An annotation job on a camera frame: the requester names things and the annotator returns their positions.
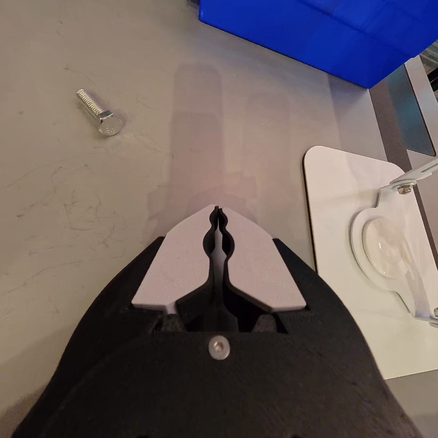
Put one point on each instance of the steel hex bolt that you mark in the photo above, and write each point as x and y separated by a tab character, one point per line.
102	116

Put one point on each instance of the white document stand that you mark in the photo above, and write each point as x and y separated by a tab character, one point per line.
342	239

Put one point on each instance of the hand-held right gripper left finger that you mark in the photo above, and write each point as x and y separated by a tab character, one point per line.
174	267

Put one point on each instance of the grey desk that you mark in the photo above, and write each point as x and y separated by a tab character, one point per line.
102	205

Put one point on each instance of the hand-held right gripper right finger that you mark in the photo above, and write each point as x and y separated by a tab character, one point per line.
263	270

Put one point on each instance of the blue plastic bin with divider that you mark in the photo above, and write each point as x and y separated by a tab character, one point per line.
308	34

